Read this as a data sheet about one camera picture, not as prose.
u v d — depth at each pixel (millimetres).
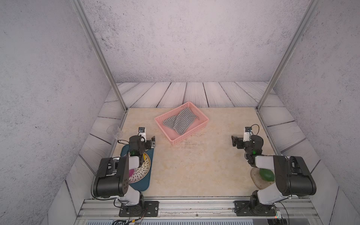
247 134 823
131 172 808
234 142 869
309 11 714
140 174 847
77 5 698
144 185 808
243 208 717
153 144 867
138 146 741
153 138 933
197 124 1016
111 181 446
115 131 1033
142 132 810
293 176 456
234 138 867
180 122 1096
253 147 726
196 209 743
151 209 727
